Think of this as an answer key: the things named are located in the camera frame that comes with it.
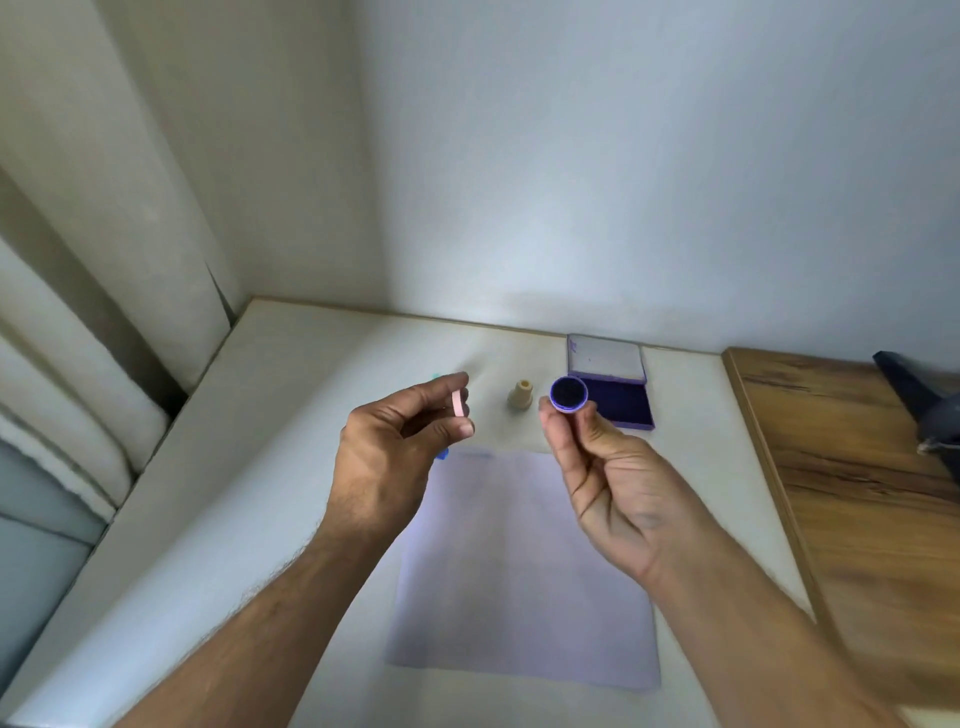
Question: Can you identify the person's left hand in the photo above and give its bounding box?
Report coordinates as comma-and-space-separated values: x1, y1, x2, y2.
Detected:
322, 371, 477, 546

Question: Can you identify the person's right hand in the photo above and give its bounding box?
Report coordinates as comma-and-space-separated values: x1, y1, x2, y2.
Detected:
537, 396, 715, 591

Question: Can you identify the round purple stamp head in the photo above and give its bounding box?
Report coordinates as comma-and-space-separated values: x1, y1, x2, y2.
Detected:
549, 376, 589, 416

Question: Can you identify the person's right forearm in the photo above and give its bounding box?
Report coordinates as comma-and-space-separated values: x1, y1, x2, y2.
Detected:
643, 523, 913, 728

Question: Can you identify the person's left forearm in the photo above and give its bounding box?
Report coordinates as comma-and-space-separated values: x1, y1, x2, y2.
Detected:
112, 523, 411, 728

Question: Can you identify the open purple ink pad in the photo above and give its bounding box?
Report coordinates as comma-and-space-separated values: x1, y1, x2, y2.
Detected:
567, 333, 656, 432

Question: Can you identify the white paper sheet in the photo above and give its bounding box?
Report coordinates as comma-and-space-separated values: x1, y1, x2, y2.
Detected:
385, 447, 663, 692

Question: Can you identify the brown wooden table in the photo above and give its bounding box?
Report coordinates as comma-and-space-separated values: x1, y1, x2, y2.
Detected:
721, 346, 960, 728

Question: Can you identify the dark grey object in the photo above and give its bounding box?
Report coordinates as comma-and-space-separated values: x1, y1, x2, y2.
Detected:
871, 350, 960, 483

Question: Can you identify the white curtain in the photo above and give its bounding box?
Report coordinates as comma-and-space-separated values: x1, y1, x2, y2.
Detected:
0, 0, 243, 526

